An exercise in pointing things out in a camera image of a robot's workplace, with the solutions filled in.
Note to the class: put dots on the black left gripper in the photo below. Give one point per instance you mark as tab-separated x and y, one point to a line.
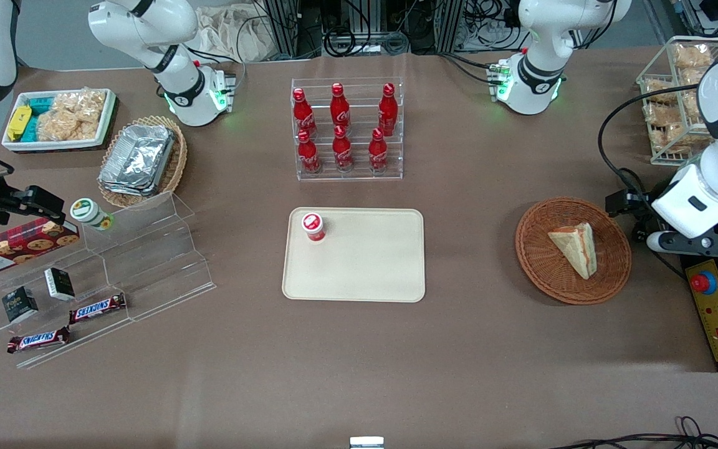
644	215

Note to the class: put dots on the triangular sandwich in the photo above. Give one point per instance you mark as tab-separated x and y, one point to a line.
577	249

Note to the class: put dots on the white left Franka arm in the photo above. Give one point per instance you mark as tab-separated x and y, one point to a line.
540	75

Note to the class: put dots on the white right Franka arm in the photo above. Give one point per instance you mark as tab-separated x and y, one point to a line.
175	75

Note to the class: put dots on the white rectangular snack tray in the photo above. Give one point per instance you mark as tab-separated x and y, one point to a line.
13	144

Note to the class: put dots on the round brown wicker basket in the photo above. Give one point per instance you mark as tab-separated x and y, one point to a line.
536	249

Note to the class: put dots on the oval light wicker basket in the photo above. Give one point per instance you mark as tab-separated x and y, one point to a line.
175	168

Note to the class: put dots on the beige plastic tray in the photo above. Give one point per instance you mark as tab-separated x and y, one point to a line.
365	262

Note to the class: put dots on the red cookie box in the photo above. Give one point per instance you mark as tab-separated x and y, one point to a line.
19	244

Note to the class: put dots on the green lid jar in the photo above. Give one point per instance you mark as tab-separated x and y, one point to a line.
90	213

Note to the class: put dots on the teal snack packet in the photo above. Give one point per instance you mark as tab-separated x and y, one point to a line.
33	128

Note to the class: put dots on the small black box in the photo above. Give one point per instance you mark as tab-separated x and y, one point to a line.
20	304
60	284

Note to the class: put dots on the clear bag of crackers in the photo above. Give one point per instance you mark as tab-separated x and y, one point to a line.
690	106
670	137
692	56
690	80
660	115
659	91

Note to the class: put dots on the yellow snack packet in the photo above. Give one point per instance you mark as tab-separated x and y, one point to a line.
19	123

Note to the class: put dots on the large bag of crackers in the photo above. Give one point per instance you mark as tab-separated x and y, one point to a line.
72	116

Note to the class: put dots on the stacked foil containers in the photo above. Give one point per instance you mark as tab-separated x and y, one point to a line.
138	159

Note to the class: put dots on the Snickers chocolate bar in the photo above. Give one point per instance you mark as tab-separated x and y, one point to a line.
97	308
38	340

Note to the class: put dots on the clear acrylic step shelf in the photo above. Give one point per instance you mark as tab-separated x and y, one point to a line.
153	262

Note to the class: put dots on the beige cloth bag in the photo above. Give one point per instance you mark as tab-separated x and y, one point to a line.
228	34

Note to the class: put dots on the red cola bottle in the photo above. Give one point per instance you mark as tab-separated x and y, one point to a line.
302	115
339	109
378	153
342	151
387	111
308	154

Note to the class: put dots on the red lid small cup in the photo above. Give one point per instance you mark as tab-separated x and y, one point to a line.
313	227

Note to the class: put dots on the clear acrylic bottle rack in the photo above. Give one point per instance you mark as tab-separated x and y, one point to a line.
359	168

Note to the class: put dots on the small white edge object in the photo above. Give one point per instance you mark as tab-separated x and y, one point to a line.
366	443

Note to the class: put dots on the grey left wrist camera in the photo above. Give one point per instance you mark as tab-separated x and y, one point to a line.
664	241

